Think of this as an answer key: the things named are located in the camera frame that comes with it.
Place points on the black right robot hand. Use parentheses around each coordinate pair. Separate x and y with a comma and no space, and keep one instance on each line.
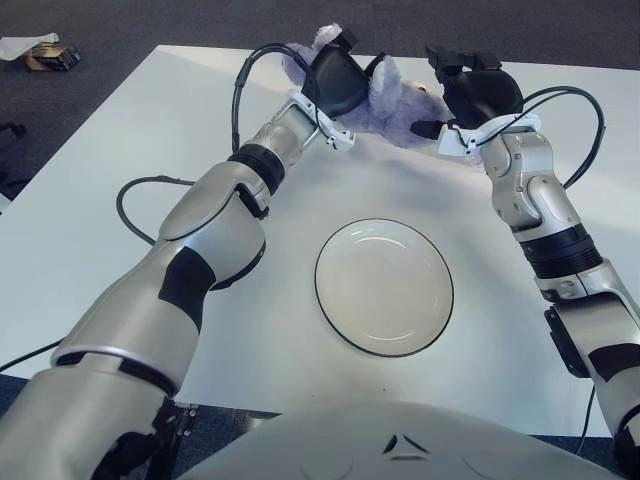
(480,95)

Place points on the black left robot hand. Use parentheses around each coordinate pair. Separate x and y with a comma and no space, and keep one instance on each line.
(335,80)

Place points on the purple plush bunny doll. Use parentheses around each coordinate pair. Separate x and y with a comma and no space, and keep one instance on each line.
(400,115)

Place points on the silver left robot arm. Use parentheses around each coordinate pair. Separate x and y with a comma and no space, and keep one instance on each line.
(215,215)

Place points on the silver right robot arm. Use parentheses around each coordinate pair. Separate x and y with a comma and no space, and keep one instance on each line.
(540,200)

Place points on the white plate with black rim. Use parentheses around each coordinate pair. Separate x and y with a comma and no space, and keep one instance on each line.
(385,290)

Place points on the black and orange box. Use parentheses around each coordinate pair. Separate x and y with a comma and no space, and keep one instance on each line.
(52,57)

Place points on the black chair base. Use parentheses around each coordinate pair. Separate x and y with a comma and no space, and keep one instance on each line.
(12,128)

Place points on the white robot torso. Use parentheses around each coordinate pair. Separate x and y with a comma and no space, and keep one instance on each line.
(325,450)

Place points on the black table bracket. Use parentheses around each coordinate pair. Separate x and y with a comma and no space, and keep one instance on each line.
(182,420)

